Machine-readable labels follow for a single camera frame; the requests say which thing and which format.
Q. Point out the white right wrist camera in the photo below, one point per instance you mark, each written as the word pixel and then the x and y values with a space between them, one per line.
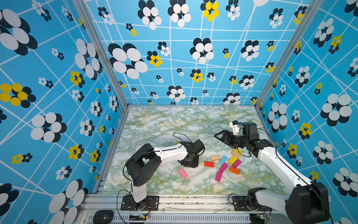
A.
pixel 236 127

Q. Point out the orange block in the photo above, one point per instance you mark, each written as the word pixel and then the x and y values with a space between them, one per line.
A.
pixel 234 170

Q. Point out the aluminium frame post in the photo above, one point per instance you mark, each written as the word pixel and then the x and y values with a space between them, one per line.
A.
pixel 90 27
pixel 299 32

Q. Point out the magenta block middle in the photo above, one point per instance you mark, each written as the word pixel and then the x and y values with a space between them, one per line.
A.
pixel 223 167

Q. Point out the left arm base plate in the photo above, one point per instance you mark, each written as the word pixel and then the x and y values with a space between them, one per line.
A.
pixel 150 203

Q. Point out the aluminium frame post right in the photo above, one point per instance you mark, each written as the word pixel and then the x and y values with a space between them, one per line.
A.
pixel 299 32

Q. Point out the yellow block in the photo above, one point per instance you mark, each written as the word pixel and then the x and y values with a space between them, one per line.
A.
pixel 232 160
pixel 237 150

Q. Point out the black computer mouse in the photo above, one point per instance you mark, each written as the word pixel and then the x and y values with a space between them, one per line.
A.
pixel 103 217

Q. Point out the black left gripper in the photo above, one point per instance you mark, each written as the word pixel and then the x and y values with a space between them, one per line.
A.
pixel 195 165

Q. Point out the magenta block upper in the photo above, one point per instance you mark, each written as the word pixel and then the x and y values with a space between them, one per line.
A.
pixel 236 163

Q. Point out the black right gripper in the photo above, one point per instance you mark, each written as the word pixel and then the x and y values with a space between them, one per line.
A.
pixel 225 133

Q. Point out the magenta block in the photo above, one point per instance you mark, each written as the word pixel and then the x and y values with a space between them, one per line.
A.
pixel 218 176
pixel 223 167
pixel 236 163

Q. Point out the pink block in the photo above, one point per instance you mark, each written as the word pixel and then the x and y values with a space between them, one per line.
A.
pixel 183 173

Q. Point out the magenta block lower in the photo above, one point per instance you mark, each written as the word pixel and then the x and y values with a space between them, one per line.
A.
pixel 218 176

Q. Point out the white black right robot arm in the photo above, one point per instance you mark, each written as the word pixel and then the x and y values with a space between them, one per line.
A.
pixel 307 202

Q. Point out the natural wood block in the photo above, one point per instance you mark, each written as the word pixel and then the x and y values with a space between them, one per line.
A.
pixel 234 153
pixel 215 158

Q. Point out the red block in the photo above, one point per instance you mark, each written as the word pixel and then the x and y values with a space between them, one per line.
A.
pixel 209 164

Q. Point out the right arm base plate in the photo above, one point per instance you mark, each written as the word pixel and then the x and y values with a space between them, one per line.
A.
pixel 240 204

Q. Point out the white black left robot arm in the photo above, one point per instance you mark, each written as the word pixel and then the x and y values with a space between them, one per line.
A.
pixel 144 163

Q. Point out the aluminium frame post left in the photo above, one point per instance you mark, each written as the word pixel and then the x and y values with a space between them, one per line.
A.
pixel 90 27

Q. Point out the small light blue block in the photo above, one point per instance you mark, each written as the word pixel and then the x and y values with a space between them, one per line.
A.
pixel 223 160

